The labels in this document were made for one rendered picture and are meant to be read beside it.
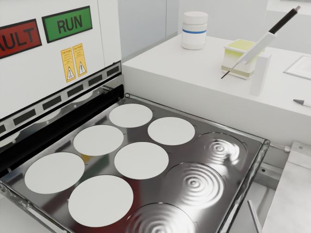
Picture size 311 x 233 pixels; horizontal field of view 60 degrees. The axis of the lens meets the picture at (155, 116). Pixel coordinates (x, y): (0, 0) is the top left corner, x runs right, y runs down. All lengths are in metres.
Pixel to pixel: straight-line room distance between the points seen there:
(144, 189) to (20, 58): 0.31
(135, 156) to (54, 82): 0.22
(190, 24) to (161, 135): 0.37
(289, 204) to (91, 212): 0.31
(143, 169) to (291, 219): 0.25
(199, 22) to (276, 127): 0.37
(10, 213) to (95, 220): 0.21
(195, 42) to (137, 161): 0.44
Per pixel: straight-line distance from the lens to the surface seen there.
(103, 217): 0.43
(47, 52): 0.56
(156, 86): 0.68
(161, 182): 0.46
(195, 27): 0.80
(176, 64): 0.72
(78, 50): 0.61
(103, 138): 0.56
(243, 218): 0.54
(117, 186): 0.46
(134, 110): 0.64
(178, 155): 0.51
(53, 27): 0.56
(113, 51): 0.69
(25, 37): 0.53
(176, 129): 0.58
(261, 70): 0.58
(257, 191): 0.59
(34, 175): 0.52
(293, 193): 0.53
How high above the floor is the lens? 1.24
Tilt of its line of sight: 33 degrees down
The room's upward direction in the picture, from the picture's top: straight up
